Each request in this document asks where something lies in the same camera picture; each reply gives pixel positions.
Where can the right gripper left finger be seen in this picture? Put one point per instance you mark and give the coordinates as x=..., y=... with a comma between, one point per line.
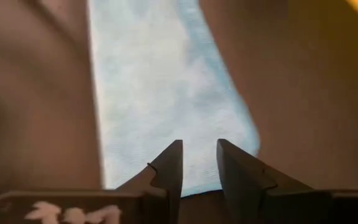
x=169, y=174

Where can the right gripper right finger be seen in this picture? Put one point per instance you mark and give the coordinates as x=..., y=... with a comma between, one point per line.
x=241, y=177

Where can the light blue microfiber towel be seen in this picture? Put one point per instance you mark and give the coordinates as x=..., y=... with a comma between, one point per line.
x=160, y=93

